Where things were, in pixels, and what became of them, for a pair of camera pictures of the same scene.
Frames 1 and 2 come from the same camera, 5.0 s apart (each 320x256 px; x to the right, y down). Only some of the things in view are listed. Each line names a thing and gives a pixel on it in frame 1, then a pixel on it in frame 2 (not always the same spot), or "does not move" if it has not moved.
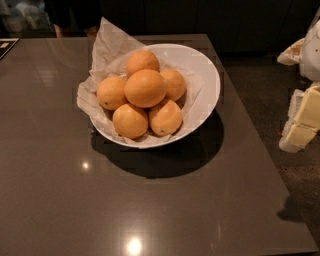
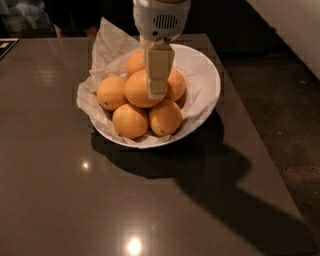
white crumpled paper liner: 109,58 does not move
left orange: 110,93 does not move
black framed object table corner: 6,44 does not move
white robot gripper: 311,55 to 159,20
